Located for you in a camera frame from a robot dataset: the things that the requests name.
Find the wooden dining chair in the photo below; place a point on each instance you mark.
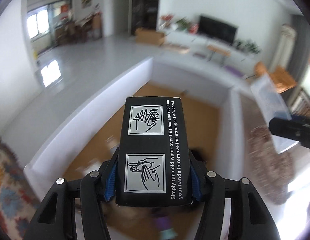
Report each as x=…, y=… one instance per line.
x=96, y=25

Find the dark floor mat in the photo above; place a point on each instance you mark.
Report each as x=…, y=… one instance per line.
x=200, y=54

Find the television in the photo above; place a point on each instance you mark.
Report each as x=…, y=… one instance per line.
x=217, y=30

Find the dark glass display cabinet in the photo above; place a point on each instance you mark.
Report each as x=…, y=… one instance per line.
x=145, y=5

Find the wooden bench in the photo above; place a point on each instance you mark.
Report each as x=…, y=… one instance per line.
x=218, y=50

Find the glass sliding door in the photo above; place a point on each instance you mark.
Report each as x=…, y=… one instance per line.
x=45, y=25

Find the red flowers in vase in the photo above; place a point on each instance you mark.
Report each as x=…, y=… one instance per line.
x=167, y=21

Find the colourful patterned rug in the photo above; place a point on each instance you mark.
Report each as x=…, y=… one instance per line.
x=12, y=192

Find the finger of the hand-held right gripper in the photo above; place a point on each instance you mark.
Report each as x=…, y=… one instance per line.
x=287, y=128
x=298, y=117

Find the large potted plant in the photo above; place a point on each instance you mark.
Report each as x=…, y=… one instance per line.
x=247, y=46

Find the round beige stool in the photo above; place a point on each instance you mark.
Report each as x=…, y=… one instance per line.
x=178, y=48

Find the cardboard box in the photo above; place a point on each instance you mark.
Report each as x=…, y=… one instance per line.
x=148, y=37

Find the orange lounge chair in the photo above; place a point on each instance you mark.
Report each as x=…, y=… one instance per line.
x=282, y=78

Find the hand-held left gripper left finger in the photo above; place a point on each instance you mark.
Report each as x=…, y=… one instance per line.
x=109, y=182

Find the grey curtain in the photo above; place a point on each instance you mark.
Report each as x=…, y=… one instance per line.
x=301, y=55

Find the clear plastic box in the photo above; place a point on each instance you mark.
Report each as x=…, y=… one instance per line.
x=269, y=100

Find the green leafy potted plant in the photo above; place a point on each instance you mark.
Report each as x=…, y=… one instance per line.
x=183, y=23

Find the wooden slatted chair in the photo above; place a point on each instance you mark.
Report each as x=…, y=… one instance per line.
x=303, y=103

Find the purple flower hair clip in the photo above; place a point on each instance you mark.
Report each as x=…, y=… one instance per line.
x=163, y=223

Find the black printed box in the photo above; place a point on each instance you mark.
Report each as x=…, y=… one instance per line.
x=150, y=142

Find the grey teal hair clip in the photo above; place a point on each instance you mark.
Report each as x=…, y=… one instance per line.
x=170, y=234

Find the white TV cabinet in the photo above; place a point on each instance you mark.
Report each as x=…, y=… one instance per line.
x=185, y=38

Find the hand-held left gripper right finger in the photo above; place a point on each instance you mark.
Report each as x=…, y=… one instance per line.
x=196, y=185

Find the covered standing air conditioner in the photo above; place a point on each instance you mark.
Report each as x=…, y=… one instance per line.
x=284, y=47

